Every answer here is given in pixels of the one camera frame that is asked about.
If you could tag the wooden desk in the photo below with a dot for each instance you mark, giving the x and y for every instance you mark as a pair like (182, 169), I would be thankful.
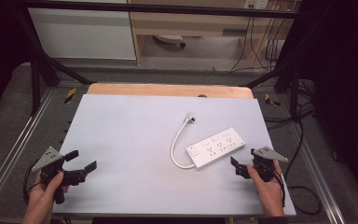
(192, 23)

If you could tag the aluminium rail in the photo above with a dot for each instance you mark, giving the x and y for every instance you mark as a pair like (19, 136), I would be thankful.
(320, 183)
(15, 146)

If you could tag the white power plug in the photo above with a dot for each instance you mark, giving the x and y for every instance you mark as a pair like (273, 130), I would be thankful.
(190, 118)

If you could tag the pale grey table board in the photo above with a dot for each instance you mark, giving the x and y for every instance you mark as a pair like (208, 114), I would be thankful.
(130, 149)

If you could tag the black metal frame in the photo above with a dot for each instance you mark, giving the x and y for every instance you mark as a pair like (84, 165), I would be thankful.
(155, 10)

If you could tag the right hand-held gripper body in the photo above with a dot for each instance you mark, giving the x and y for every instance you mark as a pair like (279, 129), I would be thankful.
(268, 155)

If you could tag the white cabinet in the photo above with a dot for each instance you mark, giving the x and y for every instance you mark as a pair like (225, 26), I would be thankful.
(84, 34)

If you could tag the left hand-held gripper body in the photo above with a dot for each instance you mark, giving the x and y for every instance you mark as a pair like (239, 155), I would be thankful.
(48, 157)

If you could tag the person's right hand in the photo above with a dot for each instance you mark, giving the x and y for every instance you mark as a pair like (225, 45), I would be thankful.
(270, 194)

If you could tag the person's left hand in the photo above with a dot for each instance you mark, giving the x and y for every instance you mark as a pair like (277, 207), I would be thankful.
(40, 199)

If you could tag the white power strip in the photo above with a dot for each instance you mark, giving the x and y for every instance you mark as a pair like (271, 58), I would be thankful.
(217, 147)

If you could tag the white wall outlet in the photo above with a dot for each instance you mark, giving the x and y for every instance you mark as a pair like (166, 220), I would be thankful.
(256, 3)

